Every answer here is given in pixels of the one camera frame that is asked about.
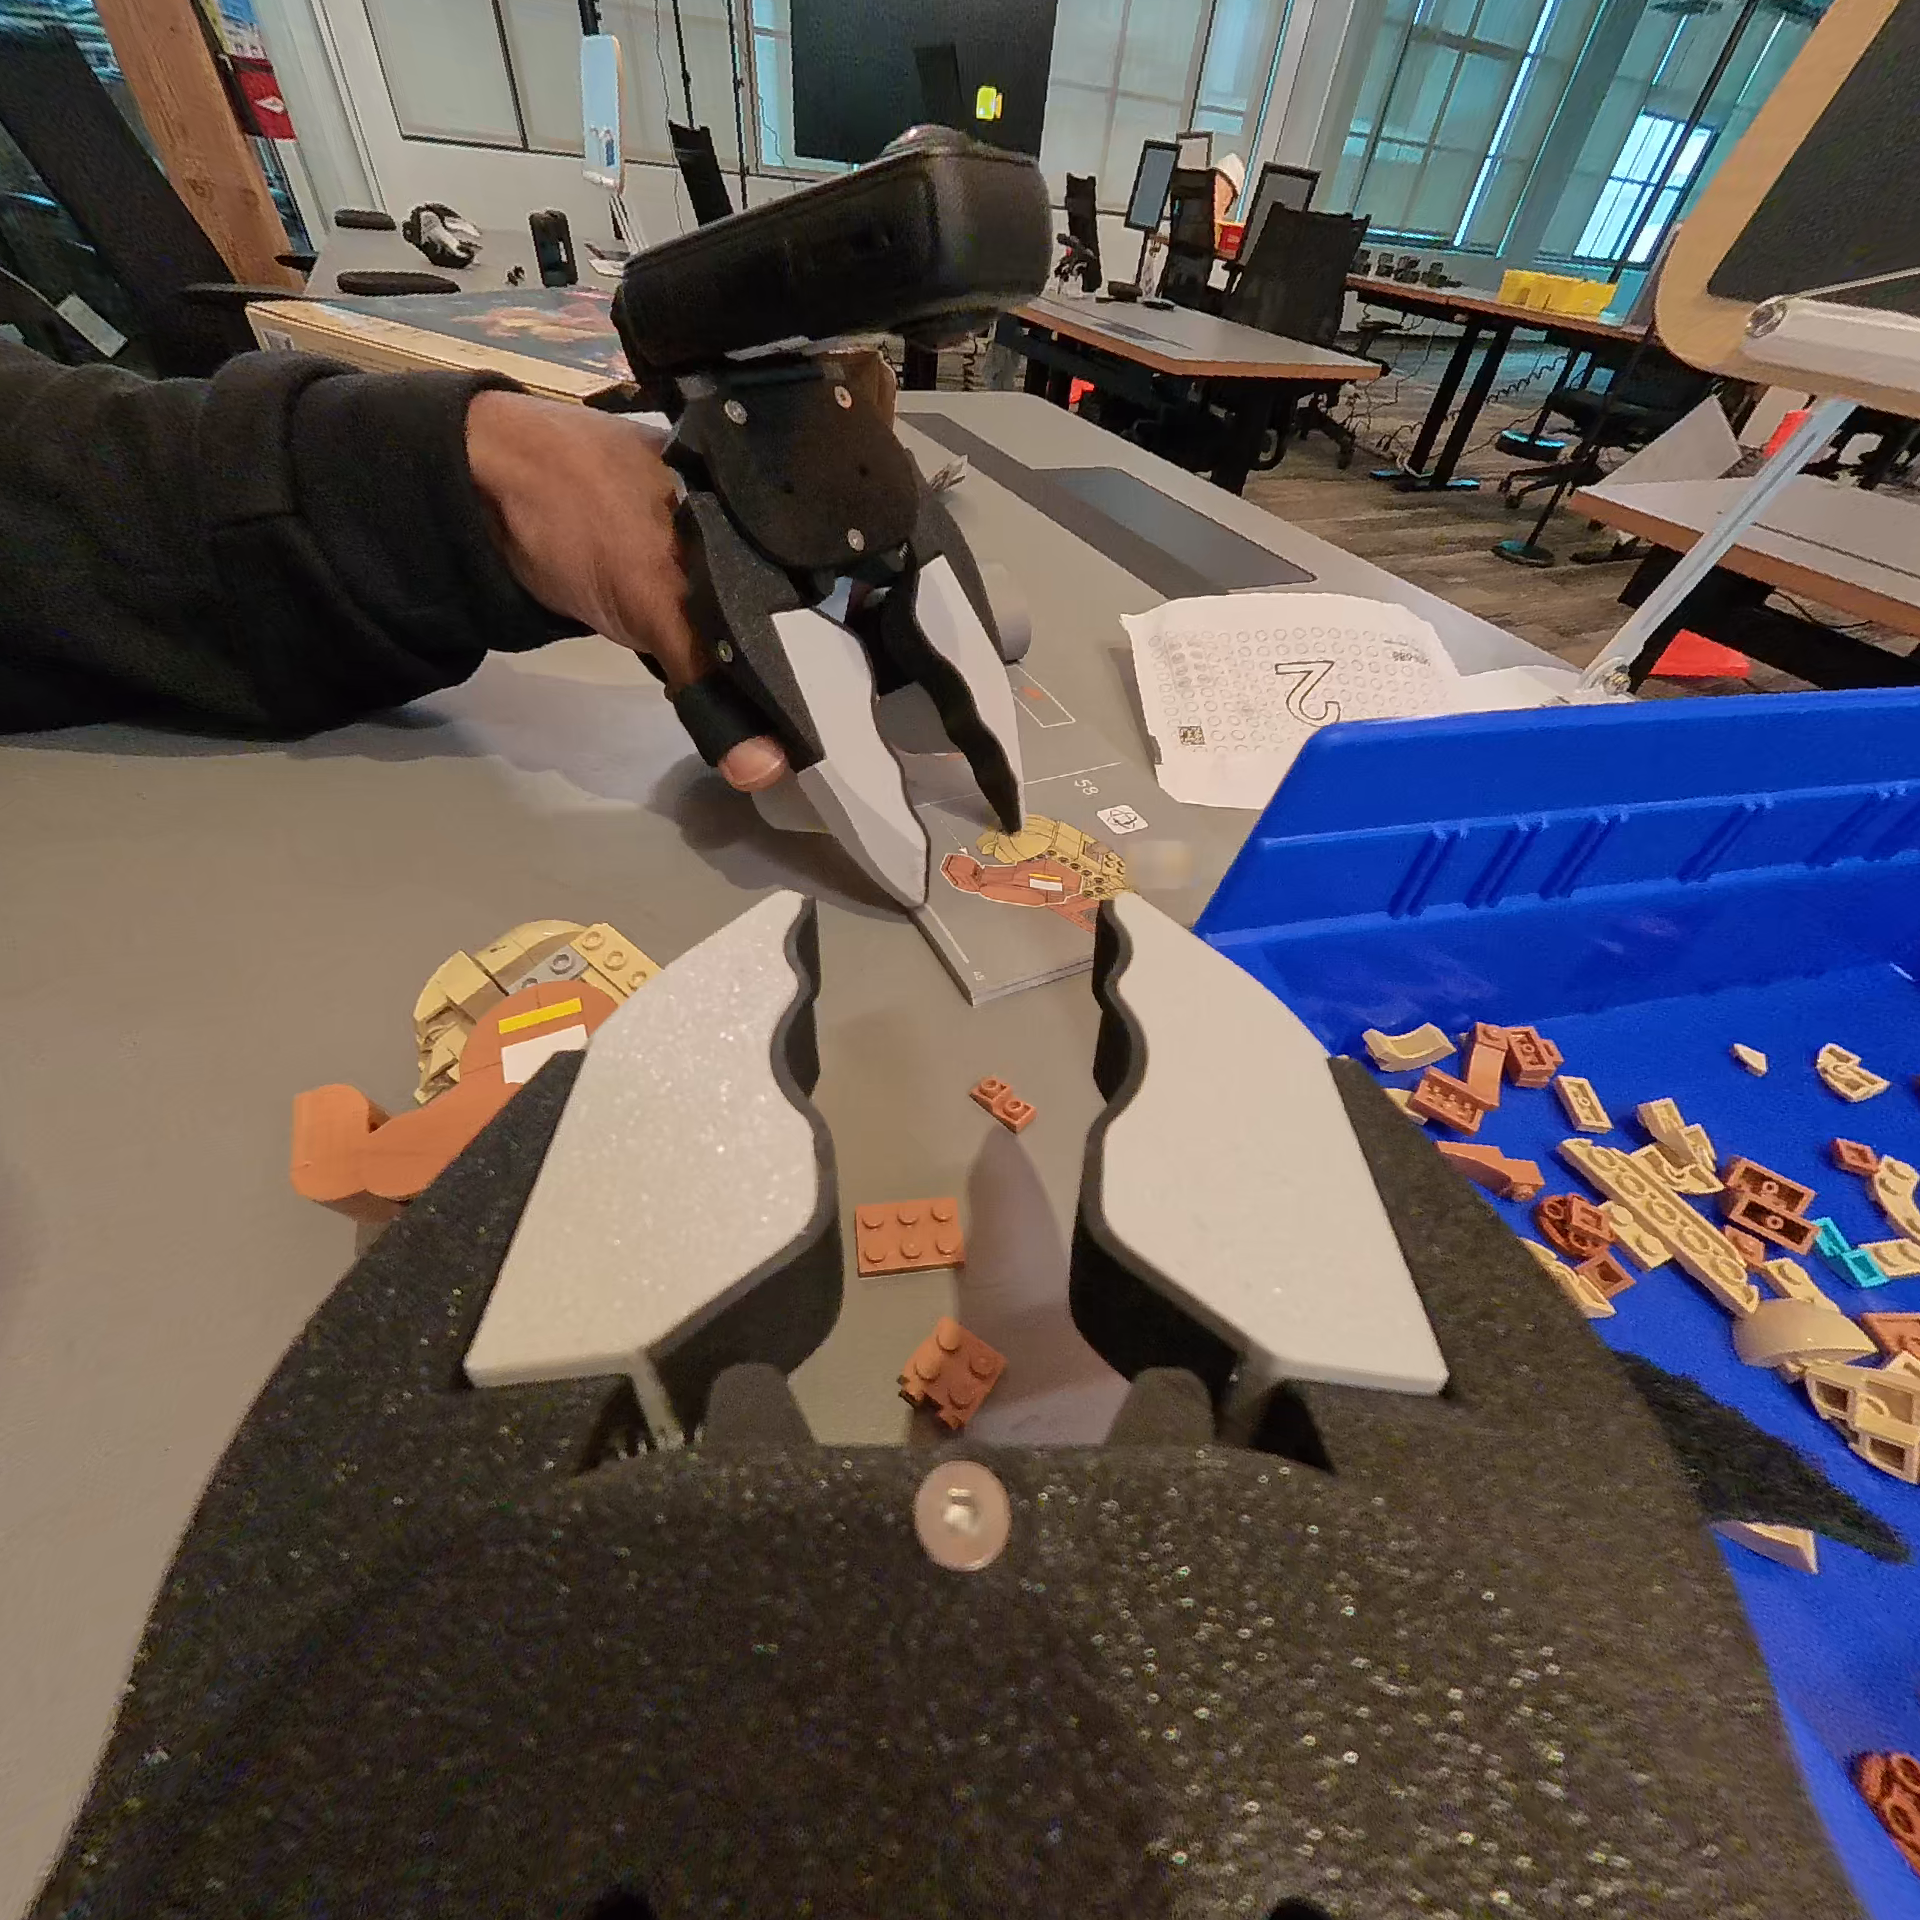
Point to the long wood-topped desk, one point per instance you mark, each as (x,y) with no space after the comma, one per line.
(1484,307)

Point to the grey instruction booklet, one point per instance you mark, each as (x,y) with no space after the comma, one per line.
(1036,937)

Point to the small upright monitor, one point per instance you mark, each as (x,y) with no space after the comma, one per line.
(1154,184)

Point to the small brown two-stud plate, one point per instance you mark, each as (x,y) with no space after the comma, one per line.
(1003,1102)

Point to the wooden post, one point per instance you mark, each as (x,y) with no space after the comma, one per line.
(196,118)

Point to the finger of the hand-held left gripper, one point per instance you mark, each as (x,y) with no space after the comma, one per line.
(974,661)
(862,779)

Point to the blue plastic bin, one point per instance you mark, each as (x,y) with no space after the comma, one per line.
(1501,840)

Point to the brown angled brick piece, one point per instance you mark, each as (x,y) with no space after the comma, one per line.
(954,1372)

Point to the yellow storage bins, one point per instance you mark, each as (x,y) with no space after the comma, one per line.
(1559,291)

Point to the white perforated paper bag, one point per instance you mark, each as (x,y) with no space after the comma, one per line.
(1230,674)

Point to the wood-rimmed black board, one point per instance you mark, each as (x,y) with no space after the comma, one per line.
(1830,181)

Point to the person's left forearm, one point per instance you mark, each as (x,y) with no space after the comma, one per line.
(226,539)

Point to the large dark wall screen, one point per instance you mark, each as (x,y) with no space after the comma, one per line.
(916,66)

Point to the printed cardboard box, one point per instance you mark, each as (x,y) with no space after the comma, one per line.
(451,323)

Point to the wood-topped office desk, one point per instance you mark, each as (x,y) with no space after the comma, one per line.
(1171,345)

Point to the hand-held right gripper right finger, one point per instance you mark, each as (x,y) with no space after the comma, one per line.
(1245,1184)

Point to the reddish brown round brick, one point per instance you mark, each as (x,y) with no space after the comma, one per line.
(1894,1798)

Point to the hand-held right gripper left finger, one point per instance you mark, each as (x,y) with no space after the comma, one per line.
(645,1184)

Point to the white paper sheet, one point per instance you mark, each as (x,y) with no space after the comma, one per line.
(1516,686)

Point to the black mesh office chair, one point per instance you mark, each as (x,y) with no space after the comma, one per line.
(1300,270)

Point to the tan and brown brick model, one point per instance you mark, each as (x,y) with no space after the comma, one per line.
(451,1118)

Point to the white metal stand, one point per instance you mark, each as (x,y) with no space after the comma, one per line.
(1724,516)

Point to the brown six-stud plate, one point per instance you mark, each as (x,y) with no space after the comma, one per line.
(911,1234)

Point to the pile of loose toy bricks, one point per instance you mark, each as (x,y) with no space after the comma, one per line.
(1652,1200)

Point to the grey desk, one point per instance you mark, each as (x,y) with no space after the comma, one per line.
(226,901)

